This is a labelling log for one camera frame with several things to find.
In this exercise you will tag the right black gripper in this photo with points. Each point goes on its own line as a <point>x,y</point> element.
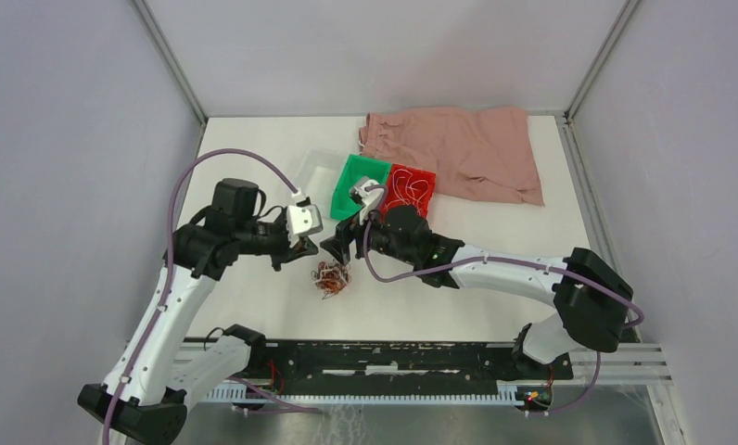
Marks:
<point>338,245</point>

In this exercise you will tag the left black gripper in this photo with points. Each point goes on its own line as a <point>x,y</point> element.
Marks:
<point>305,247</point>

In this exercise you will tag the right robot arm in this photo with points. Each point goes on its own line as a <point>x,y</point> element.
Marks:
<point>591,301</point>

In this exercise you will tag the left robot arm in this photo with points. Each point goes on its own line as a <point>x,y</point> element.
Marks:
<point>144,397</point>

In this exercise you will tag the green plastic bin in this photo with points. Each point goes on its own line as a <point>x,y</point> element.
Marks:
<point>356,167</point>

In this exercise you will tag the clear plastic bin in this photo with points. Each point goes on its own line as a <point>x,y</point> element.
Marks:
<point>318,173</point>

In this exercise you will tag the red plastic bin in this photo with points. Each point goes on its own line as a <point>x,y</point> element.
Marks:
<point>409,186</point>

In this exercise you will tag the pink cloth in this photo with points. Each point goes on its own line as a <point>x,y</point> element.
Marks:
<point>479,155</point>

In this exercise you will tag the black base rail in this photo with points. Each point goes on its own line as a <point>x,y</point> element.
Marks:
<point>299,367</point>

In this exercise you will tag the white slotted cable duct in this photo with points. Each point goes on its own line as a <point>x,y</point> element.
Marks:
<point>233,392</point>

